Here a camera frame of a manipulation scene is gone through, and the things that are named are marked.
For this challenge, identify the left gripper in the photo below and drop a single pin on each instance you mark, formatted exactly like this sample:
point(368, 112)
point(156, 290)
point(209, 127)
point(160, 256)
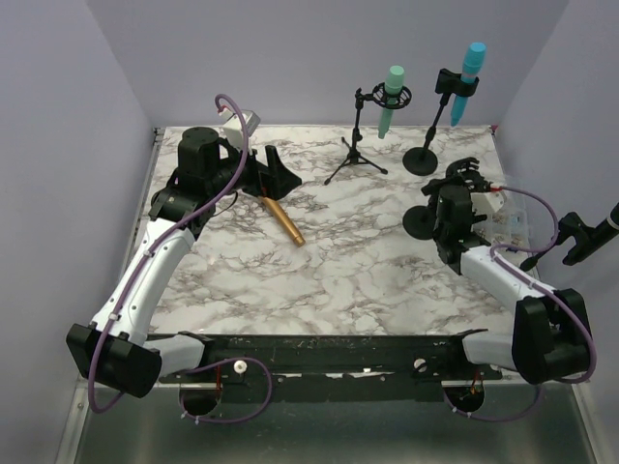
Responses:
point(274, 181)

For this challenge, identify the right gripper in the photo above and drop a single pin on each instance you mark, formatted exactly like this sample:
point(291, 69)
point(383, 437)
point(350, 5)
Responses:
point(478, 218)

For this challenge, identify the gold microphone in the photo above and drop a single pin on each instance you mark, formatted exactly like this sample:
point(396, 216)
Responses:
point(281, 216)

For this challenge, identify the black round-base shock-mount stand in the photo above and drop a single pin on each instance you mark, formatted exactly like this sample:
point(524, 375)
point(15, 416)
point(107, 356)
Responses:
point(419, 221)

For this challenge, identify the mint green microphone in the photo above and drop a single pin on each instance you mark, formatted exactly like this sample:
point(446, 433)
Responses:
point(392, 88)

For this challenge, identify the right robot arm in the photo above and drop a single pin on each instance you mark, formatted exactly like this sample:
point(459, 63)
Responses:
point(550, 339)

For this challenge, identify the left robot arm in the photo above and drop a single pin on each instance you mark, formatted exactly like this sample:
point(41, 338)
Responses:
point(112, 349)

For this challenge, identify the black round-base clip stand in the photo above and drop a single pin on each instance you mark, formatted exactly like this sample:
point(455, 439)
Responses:
point(421, 161)

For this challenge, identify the black tripod mic stand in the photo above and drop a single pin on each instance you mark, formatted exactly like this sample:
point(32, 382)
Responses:
point(354, 156)

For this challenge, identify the black microphone on right stand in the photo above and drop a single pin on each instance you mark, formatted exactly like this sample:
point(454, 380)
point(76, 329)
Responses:
point(600, 235)

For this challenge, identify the blue microphone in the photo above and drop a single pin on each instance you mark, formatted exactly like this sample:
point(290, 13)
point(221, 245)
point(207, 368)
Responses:
point(472, 63)

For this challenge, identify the clear plastic screw box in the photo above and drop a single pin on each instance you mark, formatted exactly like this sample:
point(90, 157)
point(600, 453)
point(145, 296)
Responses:
point(507, 221)

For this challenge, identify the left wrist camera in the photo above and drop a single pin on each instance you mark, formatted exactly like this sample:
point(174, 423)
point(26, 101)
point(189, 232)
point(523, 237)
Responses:
point(232, 128)

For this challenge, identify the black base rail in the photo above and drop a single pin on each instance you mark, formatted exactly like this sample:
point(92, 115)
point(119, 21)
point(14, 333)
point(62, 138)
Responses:
point(335, 368)

